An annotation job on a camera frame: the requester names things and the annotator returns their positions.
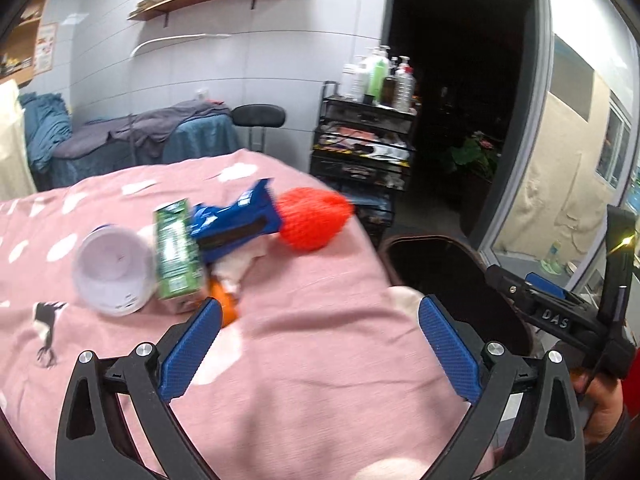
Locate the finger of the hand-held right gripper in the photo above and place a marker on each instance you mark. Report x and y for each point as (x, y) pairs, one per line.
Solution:
(545, 282)
(505, 280)

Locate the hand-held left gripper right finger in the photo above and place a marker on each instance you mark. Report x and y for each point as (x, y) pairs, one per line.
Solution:
(450, 350)

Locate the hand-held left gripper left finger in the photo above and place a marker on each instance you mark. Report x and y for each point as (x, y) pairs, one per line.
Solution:
(192, 345)

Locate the orange plastic piece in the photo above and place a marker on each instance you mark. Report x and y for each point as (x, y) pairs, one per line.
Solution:
(227, 307)

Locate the black trash bin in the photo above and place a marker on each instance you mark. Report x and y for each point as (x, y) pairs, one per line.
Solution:
(450, 270)

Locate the white plastic bag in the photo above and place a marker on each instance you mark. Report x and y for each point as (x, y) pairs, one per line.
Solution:
(235, 265)

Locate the green carton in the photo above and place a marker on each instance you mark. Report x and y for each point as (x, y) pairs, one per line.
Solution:
(175, 255)

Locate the white paper cup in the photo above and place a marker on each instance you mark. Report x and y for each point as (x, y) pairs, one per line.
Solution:
(112, 270)

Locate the blue snack packet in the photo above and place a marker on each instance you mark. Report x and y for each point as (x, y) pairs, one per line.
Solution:
(240, 220)

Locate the orange foam fruit net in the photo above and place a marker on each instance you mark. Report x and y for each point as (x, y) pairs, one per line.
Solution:
(310, 220)

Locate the person's right forearm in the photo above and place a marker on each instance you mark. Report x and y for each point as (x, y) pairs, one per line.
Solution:
(615, 455)

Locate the person's right hand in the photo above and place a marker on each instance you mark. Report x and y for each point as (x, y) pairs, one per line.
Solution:
(605, 410)

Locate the aluminium framed glass door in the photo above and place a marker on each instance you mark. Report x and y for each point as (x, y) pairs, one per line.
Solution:
(575, 185)

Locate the pink polka dot blanket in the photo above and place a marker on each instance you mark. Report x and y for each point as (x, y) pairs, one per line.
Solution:
(325, 335)

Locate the potted plant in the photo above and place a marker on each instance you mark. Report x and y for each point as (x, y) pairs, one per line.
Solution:
(470, 152)

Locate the black trolley cart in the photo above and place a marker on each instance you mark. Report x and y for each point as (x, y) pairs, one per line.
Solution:
(360, 165)

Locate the massage bed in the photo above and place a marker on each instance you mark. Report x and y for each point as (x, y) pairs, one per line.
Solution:
(200, 140)

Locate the clear pump bottle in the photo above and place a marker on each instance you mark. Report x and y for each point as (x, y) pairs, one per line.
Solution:
(404, 87)

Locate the grey blanket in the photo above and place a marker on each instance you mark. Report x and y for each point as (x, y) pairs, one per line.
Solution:
(150, 127)

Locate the brown bottle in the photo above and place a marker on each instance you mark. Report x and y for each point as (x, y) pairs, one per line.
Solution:
(390, 87)

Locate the black stool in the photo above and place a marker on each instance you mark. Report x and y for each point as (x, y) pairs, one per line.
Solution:
(260, 116)

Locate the white pump bottle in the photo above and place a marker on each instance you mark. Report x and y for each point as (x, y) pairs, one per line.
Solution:
(361, 79)

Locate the small white container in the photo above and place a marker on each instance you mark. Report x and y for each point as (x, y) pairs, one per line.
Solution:
(201, 94)

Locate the blue bedding pile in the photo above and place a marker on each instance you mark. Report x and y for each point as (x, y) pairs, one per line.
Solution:
(47, 125)

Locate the cream cloth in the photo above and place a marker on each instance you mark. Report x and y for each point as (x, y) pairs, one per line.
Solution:
(12, 150)

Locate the white floor lamp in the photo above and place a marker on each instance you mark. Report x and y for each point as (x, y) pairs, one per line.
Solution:
(165, 40)

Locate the wooden cubby shelf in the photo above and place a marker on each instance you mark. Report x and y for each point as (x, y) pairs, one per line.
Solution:
(25, 35)

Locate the wall poster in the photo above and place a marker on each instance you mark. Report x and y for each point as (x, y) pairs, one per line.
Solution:
(45, 47)

